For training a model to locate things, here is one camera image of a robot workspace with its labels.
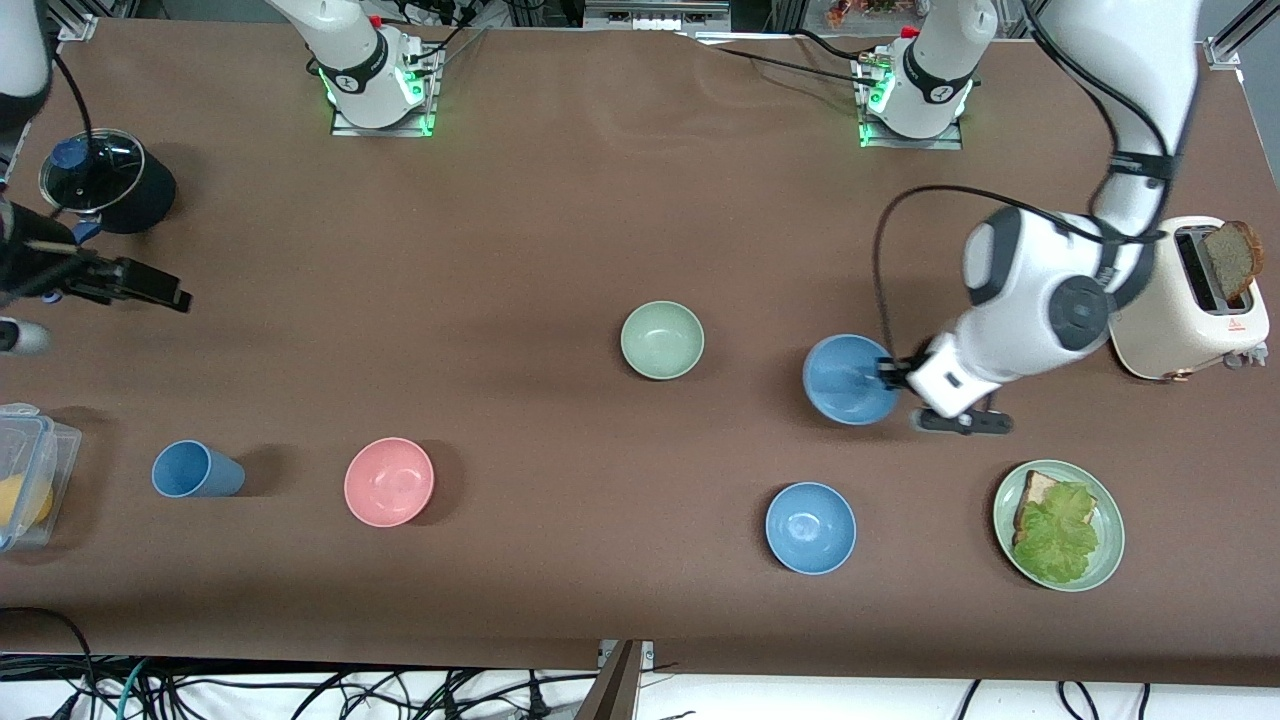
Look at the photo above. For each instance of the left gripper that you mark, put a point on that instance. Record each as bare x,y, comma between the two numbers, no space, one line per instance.
893,375

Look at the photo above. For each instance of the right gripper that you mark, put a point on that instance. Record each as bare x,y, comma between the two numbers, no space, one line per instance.
22,262

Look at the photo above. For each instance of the dark blue bowl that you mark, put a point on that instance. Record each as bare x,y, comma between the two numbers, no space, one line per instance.
845,385

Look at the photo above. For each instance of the pale green bowl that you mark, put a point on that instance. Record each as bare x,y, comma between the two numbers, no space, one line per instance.
662,340

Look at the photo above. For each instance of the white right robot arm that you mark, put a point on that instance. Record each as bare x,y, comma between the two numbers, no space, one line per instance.
350,60

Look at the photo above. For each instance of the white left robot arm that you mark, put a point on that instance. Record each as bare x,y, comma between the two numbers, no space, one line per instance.
1040,290

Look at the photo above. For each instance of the light blue bowl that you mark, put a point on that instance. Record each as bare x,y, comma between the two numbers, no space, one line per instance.
811,528

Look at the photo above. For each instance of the pink bowl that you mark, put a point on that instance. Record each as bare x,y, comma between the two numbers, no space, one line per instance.
389,482

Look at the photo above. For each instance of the black pot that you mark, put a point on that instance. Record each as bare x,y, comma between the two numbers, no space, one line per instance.
155,195

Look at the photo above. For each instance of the glass lid blue knob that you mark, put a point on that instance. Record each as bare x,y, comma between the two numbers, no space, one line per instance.
105,175

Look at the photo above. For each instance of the bread slice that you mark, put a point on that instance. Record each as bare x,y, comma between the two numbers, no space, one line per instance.
1036,490

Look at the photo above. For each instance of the clear plastic container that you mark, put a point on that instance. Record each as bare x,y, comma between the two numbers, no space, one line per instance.
55,450

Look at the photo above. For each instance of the blue plastic cup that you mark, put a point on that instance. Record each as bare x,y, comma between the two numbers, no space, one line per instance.
195,470

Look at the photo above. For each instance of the green lettuce leaf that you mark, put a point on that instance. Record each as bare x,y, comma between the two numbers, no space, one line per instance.
1060,535

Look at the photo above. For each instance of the yellow fruit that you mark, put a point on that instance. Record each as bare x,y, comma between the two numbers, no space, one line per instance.
20,502

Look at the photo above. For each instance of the pale green plate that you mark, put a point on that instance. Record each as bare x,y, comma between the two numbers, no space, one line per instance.
1112,530

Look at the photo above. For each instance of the cream toaster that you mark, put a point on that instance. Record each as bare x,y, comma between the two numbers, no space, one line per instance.
1190,335

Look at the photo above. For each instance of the brown table cover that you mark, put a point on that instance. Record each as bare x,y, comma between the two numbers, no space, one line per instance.
600,250

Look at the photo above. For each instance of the brown toast slice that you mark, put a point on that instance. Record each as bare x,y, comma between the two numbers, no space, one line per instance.
1232,260

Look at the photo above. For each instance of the grey power strip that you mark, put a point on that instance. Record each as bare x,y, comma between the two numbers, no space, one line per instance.
655,15

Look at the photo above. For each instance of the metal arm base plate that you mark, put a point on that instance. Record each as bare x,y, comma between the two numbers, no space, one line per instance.
350,130
940,143

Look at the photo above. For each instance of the metal table bracket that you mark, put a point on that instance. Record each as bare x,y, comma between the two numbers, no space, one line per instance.
622,680

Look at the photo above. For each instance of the aluminium frame profile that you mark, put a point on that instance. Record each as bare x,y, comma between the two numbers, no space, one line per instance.
1235,45

